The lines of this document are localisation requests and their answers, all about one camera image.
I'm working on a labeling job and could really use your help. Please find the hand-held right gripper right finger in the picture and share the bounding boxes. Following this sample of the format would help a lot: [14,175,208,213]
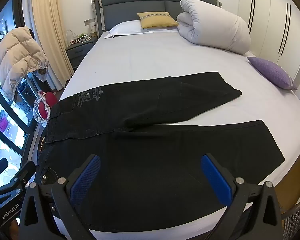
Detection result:
[201,154,283,240]

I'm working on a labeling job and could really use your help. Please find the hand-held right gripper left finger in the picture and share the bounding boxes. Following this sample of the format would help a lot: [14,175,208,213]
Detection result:
[20,154,102,240]

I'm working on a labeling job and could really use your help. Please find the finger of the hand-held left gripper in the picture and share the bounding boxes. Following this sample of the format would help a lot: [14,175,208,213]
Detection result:
[11,160,37,193]

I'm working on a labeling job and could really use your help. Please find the black denim pants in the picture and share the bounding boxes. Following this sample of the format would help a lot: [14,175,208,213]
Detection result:
[36,72,285,233]

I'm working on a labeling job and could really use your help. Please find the window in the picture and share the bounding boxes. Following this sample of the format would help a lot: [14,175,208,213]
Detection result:
[0,0,34,188]

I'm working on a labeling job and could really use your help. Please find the grey mesh chair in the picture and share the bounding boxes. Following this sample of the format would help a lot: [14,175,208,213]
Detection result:
[15,67,49,122]

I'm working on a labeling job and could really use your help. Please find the black mesh basket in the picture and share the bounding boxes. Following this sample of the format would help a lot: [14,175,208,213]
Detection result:
[281,201,300,240]

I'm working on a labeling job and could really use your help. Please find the purple pillow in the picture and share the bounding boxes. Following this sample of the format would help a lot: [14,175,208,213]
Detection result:
[247,56,297,90]

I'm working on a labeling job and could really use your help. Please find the beige puffer jacket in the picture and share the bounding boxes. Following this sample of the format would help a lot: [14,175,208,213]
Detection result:
[0,27,49,100]

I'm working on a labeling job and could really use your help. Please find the grey nightstand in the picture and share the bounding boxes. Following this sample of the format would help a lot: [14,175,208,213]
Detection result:
[66,36,98,72]

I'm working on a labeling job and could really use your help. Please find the bed with white sheet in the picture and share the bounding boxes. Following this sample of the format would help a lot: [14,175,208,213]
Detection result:
[27,22,300,240]

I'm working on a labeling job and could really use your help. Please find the rolled white duvet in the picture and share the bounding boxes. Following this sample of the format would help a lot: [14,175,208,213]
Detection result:
[176,0,251,55]

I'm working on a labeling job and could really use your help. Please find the white pillow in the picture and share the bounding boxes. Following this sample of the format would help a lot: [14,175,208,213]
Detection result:
[104,20,179,39]

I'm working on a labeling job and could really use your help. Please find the beige curtain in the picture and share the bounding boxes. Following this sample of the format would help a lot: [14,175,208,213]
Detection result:
[31,0,74,90]

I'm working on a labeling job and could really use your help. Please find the yellow patterned pillow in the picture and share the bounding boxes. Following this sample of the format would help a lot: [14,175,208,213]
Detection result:
[137,12,178,29]

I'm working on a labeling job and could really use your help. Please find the white wardrobe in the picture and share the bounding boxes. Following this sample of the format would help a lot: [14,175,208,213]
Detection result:
[237,0,300,103]

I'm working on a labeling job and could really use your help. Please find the grey upholstered headboard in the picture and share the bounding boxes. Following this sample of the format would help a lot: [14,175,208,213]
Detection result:
[91,0,222,38]

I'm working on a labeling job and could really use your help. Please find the red object with white cord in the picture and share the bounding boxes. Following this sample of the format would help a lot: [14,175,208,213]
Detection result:
[34,90,58,123]

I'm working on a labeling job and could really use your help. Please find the white wire basket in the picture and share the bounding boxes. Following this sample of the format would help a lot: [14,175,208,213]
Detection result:
[66,30,91,44]

